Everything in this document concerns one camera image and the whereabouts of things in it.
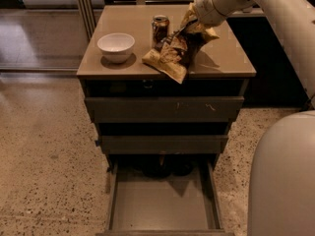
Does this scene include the brown sea salt chip bag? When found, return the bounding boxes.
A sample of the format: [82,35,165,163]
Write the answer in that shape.
[142,3,219,84]

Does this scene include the blue tape piece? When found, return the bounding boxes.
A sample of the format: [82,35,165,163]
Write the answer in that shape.
[94,140,100,147]

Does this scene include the beige cabinet counter top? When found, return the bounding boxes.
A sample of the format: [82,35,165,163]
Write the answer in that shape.
[77,5,256,80]

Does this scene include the grey middle drawer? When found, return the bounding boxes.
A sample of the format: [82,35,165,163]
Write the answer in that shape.
[99,135,228,154]

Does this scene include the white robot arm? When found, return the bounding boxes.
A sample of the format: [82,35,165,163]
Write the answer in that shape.
[194,0,315,236]

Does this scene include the grey top drawer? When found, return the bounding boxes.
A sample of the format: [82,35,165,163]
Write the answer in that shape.
[85,96,244,123]

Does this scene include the white ceramic bowl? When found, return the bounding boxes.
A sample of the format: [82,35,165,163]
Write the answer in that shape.
[97,32,135,64]

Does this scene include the grey open bottom drawer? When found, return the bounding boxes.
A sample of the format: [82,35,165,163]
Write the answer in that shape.
[95,157,235,236]

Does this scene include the gold soda can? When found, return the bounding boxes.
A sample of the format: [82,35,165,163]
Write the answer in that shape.
[152,15,169,46]

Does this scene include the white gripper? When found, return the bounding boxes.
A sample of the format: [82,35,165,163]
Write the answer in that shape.
[194,0,227,27]

